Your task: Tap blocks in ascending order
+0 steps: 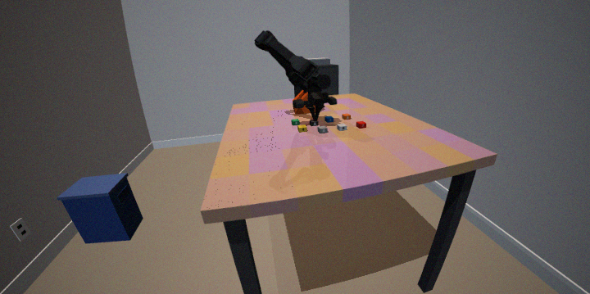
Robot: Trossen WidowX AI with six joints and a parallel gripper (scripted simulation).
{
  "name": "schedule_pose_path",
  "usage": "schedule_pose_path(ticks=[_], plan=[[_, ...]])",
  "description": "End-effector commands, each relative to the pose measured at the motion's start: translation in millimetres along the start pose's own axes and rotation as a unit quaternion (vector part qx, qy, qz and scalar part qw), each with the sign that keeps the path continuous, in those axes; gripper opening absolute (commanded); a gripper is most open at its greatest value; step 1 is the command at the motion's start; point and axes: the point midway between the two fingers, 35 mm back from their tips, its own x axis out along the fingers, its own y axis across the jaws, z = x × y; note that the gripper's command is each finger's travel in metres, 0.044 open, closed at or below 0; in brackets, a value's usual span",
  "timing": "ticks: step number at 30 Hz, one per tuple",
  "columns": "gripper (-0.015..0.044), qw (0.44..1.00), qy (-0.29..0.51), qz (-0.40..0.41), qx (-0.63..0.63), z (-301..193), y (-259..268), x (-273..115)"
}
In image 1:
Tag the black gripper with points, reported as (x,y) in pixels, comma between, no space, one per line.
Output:
(299,103)

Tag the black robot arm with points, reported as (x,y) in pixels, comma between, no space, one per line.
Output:
(296,68)

